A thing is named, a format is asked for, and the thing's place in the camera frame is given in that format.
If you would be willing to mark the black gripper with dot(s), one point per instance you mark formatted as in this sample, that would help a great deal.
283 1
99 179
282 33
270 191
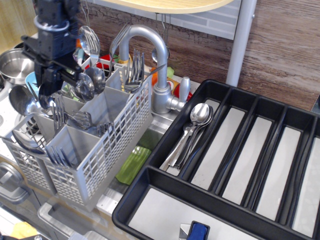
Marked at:
52 54

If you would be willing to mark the small steel spoon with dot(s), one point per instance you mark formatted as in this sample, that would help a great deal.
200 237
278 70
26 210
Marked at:
46 101

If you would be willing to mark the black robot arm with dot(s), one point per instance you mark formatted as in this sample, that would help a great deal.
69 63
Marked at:
58 15

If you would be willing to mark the large ladle spoon left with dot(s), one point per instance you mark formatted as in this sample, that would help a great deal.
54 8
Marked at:
24 103

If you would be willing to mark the upright fork basket left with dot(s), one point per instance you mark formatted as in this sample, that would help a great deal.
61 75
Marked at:
58 110

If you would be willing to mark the steel spoon front of pair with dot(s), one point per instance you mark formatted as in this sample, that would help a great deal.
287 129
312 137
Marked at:
84 88

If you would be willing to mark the steel spoon behind pair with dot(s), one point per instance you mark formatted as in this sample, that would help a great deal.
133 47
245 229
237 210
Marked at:
98 78

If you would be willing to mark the large spoon at basket back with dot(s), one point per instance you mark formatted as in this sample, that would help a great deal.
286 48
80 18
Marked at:
90 43

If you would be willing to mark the fork in basket middle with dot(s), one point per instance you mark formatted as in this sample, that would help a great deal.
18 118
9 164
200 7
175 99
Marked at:
82 119

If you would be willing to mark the spoon at basket left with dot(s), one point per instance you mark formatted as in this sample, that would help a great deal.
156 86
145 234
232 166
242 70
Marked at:
24 141

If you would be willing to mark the grey plastic cutlery basket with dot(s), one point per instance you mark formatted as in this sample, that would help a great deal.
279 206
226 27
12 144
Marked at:
95 159

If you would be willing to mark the forks at basket front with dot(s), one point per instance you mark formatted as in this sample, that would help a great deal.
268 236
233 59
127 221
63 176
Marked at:
59 157

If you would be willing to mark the fork cluster basket right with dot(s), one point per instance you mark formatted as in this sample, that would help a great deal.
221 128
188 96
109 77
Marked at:
135 80

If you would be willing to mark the top steel spoon in tray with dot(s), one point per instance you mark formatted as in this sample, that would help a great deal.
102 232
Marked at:
198 116

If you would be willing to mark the black plastic cutlery tray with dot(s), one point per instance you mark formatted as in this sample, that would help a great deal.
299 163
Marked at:
254 174

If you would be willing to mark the light blue bowl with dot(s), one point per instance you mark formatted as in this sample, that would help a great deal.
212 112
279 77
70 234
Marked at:
31 83

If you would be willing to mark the steel pot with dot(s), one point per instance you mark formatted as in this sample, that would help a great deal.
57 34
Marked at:
15 66

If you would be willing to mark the tall fork near faucet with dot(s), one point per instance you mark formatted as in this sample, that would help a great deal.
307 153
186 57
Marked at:
115 43

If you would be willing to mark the silver toy faucet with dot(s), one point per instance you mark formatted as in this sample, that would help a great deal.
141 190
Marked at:
162 100

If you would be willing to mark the wooden shelf board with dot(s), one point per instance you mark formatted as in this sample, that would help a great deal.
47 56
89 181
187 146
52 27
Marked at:
172 6

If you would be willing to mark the blue sponge block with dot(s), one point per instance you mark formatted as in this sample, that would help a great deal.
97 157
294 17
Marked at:
194 231

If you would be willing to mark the silver faucet handle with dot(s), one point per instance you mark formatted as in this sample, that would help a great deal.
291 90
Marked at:
184 89

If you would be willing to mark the grey metal post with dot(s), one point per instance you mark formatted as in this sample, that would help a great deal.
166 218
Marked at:
241 37

